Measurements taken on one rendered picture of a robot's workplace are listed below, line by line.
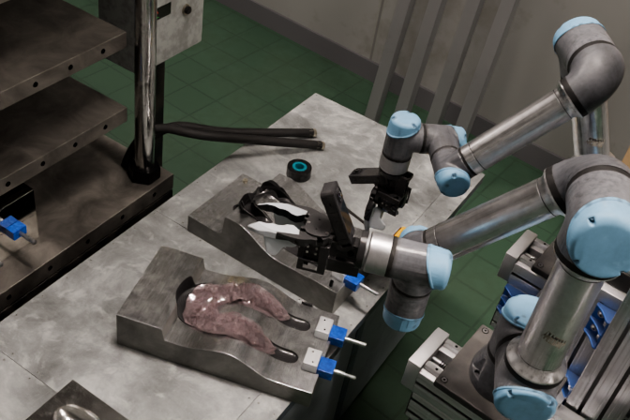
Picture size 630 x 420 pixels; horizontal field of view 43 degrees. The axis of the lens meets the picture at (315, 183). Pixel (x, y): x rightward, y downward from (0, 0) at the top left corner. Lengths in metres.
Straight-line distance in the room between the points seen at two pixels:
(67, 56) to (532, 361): 1.35
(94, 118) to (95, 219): 0.29
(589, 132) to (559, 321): 0.70
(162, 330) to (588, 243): 1.06
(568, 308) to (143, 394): 1.02
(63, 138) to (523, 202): 1.32
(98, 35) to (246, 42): 2.67
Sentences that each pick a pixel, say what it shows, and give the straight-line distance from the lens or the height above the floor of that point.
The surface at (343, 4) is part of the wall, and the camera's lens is 4.66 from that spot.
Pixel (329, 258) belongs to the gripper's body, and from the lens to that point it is 1.46.
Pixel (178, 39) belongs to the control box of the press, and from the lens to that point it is 2.60.
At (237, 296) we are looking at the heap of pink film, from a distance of 2.06.
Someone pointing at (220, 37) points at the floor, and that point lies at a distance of 4.90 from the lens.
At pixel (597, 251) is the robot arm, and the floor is 1.62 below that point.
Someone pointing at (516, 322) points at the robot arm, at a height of 1.26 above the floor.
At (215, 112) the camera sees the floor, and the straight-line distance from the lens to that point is 4.24.
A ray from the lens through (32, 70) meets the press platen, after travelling 2.13.
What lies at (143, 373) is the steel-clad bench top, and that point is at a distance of 2.03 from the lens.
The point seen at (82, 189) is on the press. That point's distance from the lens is 2.53.
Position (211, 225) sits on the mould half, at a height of 0.86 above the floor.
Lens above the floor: 2.42
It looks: 39 degrees down
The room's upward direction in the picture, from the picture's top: 10 degrees clockwise
